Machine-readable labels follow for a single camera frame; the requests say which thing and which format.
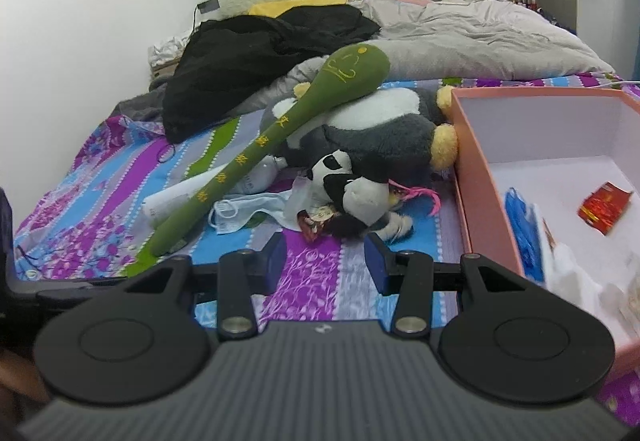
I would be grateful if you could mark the grey penguin plush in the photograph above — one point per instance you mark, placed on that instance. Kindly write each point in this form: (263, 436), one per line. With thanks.
(390, 131)

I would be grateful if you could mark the dark grey blanket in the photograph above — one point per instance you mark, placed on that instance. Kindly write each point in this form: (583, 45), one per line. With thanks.
(142, 103)

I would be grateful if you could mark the light grey duvet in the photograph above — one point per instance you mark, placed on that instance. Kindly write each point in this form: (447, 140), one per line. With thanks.
(490, 41)

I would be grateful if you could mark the orange cardboard box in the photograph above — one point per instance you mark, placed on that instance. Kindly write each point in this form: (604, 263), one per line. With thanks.
(475, 181)

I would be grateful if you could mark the small panda plush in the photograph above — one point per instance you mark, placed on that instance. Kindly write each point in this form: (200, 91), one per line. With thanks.
(360, 191)

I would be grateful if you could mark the white crumpled cloth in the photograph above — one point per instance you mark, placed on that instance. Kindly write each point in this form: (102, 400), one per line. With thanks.
(170, 48)

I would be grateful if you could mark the black wall socket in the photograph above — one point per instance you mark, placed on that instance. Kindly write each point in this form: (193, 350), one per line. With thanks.
(209, 5)

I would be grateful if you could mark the blue snack packet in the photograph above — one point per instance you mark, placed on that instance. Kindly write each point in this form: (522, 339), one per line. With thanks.
(522, 236)

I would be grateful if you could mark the red foil packet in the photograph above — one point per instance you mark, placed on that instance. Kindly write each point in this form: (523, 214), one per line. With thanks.
(605, 207)

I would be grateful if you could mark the blue face mask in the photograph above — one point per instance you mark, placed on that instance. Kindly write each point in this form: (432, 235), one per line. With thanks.
(250, 211)

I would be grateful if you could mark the person's left forearm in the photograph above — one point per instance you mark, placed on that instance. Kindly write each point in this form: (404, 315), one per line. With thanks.
(15, 376)

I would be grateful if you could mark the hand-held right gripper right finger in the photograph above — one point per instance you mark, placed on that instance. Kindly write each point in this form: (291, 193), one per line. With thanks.
(377, 267)

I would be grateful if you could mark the white tube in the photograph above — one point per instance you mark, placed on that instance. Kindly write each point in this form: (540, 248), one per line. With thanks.
(170, 198)

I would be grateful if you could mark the floral striped bed sheet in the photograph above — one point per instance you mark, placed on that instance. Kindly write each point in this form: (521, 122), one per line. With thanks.
(310, 271)

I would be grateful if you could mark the green plush massage stick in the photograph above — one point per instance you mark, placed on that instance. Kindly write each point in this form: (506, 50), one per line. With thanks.
(300, 116)

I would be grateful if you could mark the small dark red wrapper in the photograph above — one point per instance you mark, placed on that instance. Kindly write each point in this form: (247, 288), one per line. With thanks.
(315, 223)

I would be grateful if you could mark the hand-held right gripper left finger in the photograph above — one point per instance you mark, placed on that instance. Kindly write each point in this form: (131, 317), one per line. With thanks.
(276, 263)

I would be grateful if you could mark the yellow pillow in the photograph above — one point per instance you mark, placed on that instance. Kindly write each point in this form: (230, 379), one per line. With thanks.
(300, 5)

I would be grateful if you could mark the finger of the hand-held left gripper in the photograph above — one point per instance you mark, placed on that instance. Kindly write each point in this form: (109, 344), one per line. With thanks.
(65, 287)

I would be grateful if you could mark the pink pillow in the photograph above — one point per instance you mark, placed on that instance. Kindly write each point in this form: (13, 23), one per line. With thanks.
(400, 1)

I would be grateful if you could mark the black garment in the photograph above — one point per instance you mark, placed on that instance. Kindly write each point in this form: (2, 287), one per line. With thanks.
(240, 56)

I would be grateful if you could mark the row of small bottles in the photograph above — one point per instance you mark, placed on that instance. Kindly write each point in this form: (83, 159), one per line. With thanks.
(522, 2)

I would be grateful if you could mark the pink tasselled small packet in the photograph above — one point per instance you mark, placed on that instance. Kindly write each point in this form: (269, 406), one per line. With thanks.
(420, 196)

